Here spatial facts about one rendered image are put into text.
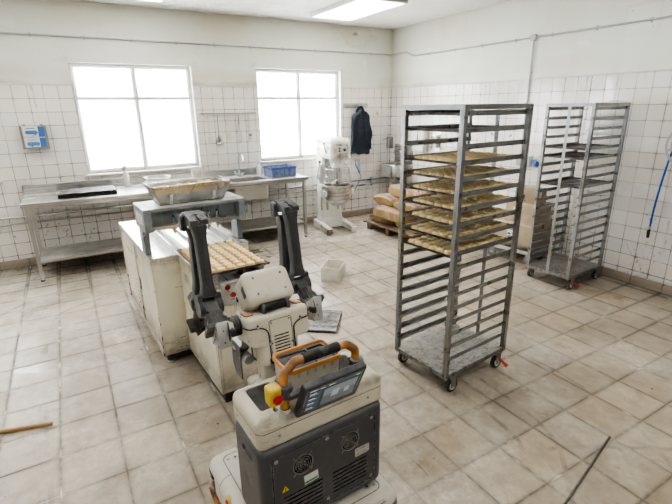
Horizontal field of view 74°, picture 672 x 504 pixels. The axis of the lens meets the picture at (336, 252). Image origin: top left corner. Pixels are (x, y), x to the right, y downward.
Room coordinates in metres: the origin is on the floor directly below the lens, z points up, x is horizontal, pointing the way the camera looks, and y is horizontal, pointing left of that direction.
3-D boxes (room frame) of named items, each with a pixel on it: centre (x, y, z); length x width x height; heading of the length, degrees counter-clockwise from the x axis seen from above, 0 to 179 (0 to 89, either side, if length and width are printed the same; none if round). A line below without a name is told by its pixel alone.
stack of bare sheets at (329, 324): (3.60, 0.28, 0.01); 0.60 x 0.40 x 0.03; 82
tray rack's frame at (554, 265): (4.57, -2.48, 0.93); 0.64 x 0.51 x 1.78; 123
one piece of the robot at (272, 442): (1.50, 0.13, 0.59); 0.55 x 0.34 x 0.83; 123
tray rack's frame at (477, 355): (2.87, -0.82, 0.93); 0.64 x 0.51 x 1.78; 125
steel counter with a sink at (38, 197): (5.77, 2.02, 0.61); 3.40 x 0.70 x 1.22; 121
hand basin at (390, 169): (7.47, -1.05, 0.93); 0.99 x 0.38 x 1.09; 31
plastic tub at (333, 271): (4.66, 0.03, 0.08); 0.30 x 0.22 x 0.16; 165
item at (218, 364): (2.79, 0.78, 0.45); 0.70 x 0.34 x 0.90; 33
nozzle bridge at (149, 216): (3.22, 1.06, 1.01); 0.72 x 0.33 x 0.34; 123
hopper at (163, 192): (3.22, 1.06, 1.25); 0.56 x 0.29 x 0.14; 123
